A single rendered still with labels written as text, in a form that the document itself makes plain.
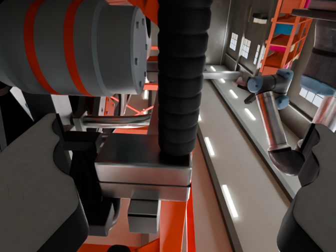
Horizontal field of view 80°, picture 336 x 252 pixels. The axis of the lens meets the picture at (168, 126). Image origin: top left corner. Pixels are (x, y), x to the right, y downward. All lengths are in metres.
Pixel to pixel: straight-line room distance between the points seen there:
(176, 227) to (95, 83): 1.27
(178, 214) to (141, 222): 1.14
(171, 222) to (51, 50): 1.27
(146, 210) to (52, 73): 0.22
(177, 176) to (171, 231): 1.33
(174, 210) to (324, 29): 1.10
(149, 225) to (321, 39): 0.73
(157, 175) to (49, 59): 0.21
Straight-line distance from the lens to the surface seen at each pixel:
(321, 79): 0.83
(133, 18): 0.30
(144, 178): 0.20
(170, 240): 1.62
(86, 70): 0.29
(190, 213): 3.20
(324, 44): 0.81
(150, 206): 0.22
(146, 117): 0.43
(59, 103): 0.41
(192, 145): 0.18
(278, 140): 1.02
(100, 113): 0.58
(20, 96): 0.50
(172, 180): 0.19
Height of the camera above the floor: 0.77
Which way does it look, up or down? 33 degrees up
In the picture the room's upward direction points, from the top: 179 degrees counter-clockwise
